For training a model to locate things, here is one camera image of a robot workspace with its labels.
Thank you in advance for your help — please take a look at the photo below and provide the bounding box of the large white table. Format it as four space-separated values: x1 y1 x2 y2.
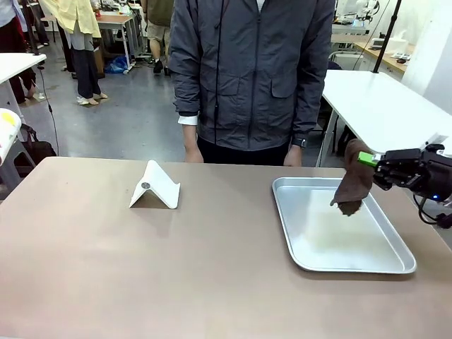
316 69 452 167

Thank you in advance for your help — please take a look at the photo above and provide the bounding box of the person in khaki shorts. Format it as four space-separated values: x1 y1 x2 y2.
145 0 175 76

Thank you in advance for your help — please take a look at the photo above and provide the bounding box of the silver metal tray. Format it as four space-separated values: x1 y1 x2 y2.
271 176 418 275

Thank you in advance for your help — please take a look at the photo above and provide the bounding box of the small white table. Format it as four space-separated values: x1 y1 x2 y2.
0 52 48 107

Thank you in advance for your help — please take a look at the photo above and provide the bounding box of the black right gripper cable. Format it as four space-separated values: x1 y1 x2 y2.
412 192 452 230

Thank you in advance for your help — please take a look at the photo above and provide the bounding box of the blue plastic bag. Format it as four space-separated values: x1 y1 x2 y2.
105 55 129 75

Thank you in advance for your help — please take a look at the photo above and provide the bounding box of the thin black cable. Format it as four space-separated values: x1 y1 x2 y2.
34 66 60 156

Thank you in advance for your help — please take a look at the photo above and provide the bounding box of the person in grey jacket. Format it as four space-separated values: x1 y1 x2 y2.
167 0 336 167

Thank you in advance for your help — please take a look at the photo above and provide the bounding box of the wood top table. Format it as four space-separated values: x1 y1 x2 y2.
95 13 138 74

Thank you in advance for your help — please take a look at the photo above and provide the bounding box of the person's right hand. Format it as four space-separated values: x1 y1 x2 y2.
184 138 206 164

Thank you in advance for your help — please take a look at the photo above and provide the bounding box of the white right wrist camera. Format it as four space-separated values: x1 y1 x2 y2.
419 131 452 157

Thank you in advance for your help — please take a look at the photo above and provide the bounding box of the black bag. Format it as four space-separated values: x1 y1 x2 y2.
13 123 58 169

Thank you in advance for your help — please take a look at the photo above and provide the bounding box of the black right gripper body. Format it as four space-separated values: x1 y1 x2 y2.
383 143 448 199

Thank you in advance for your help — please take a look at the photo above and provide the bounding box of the wooden desk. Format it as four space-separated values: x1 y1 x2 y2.
352 40 408 79

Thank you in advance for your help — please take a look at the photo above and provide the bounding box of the person's left forearm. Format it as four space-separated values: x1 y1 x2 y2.
290 70 325 145

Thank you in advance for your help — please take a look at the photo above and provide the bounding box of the black tripod pole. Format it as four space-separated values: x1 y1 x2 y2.
373 0 403 74

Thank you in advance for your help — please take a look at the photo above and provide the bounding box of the person in red trousers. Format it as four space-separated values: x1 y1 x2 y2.
0 0 38 105

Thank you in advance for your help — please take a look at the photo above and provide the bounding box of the white folded stand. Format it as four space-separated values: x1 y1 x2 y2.
128 159 182 210

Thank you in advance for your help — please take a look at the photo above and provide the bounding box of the white plastic stool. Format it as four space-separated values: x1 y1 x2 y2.
0 107 37 194

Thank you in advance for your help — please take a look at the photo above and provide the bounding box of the person's right forearm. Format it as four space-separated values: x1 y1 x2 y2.
167 70 201 141

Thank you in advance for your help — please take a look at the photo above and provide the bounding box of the brown cloth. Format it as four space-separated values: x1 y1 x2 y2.
329 138 375 218

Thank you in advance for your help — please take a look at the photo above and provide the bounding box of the person in yellow shirt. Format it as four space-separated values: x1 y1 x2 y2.
37 0 109 106

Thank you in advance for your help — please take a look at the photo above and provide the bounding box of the person's left hand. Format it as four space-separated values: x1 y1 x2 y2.
282 145 304 167

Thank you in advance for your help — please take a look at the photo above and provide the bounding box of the white box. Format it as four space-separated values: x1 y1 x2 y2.
391 31 417 54

